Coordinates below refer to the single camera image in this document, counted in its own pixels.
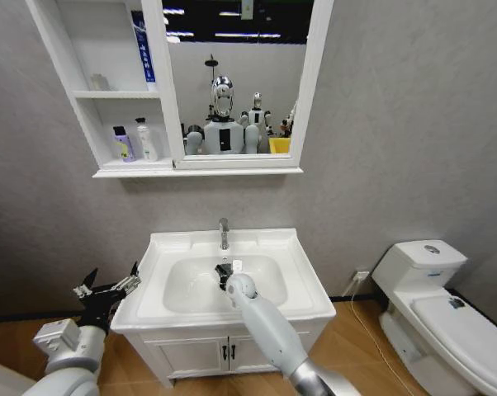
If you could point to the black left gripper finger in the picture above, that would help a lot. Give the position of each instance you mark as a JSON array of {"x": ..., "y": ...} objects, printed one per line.
[
  {"x": 87, "y": 286},
  {"x": 131, "y": 282}
]

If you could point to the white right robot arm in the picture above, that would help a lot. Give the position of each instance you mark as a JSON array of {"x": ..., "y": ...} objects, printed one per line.
[{"x": 269, "y": 326}]

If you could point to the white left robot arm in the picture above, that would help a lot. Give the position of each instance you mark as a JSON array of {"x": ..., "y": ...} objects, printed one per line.
[{"x": 69, "y": 363}]

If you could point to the white ceramic washbasin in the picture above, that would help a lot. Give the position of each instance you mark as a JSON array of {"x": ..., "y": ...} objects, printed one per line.
[{"x": 182, "y": 284}]

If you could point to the white vanity cabinet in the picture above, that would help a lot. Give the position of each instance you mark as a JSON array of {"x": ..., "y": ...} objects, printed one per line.
[{"x": 190, "y": 354}]

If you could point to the cabinet mirror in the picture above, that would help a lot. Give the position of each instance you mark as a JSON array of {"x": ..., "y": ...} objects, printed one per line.
[{"x": 240, "y": 74}]

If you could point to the silver faucet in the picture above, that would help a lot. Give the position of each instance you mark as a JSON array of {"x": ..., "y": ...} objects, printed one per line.
[{"x": 223, "y": 233}]

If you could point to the purple bottle with black cap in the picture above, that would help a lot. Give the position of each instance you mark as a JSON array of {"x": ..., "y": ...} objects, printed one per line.
[{"x": 124, "y": 146}]

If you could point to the white bottle with black cap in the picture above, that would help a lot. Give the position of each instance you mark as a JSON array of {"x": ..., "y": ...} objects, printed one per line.
[{"x": 146, "y": 142}]

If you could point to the clear glass cup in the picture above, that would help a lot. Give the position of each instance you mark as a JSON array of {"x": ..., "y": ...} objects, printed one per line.
[{"x": 100, "y": 82}]

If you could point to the silver toilet flush button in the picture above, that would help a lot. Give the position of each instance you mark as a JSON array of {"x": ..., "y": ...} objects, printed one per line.
[{"x": 431, "y": 248}]

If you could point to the white toilet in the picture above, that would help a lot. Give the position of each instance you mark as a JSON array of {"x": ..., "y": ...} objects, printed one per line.
[{"x": 438, "y": 321}]

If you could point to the blue toothpaste box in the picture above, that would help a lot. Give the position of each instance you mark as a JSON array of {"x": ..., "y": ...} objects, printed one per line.
[{"x": 145, "y": 53}]

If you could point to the white wall socket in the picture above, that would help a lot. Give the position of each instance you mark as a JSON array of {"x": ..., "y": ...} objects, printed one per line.
[{"x": 362, "y": 275}]

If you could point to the white wall mirror cabinet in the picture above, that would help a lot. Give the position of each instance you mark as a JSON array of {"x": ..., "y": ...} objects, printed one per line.
[{"x": 108, "y": 107}]

